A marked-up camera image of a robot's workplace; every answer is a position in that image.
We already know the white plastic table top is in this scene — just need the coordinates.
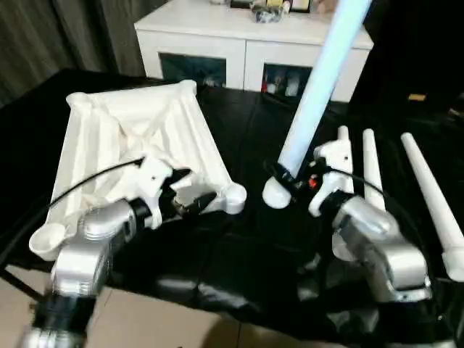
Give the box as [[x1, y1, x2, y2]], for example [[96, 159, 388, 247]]
[[28, 80, 248, 262]]

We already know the white plastic table leg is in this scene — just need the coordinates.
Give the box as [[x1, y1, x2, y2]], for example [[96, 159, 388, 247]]
[[262, 0, 374, 210], [362, 128, 387, 211], [336, 125, 355, 199], [400, 133, 464, 282]]

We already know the black work mat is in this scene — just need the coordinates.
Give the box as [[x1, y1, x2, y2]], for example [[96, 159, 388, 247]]
[[0, 68, 464, 348]]

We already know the white sideboard cabinet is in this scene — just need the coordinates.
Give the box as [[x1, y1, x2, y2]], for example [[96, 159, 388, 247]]
[[133, 0, 374, 104]]

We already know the dark clutter on cabinet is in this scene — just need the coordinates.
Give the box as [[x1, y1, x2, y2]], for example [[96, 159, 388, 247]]
[[252, 5, 286, 25]]

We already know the grey curtain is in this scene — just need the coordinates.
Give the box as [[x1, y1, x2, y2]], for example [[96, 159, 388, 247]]
[[0, 0, 153, 106]]

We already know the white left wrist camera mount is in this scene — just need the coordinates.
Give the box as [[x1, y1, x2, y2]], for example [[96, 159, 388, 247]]
[[136, 156, 193, 230]]

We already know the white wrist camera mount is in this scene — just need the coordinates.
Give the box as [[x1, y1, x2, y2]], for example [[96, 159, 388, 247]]
[[307, 139, 351, 218], [136, 156, 193, 230]]

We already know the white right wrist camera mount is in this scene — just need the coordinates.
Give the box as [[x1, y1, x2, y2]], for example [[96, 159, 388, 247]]
[[307, 139, 351, 218]]

